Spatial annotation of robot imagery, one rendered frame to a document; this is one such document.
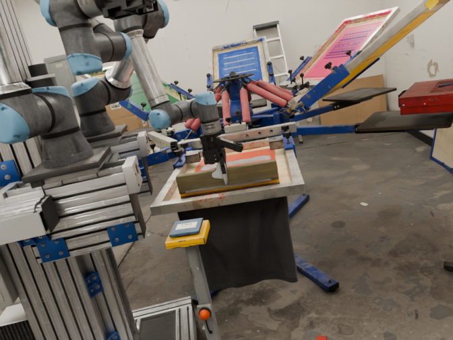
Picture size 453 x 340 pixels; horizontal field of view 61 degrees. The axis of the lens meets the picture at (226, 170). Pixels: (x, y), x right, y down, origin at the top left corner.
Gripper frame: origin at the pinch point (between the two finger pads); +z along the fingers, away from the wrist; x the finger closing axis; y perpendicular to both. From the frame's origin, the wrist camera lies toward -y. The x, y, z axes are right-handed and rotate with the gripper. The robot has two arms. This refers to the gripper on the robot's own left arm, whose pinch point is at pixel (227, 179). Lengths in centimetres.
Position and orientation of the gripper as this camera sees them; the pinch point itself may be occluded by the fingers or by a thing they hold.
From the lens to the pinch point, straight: 153.6
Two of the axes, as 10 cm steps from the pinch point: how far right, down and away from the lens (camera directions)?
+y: -9.8, 1.6, 1.4
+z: 2.0, 9.4, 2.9
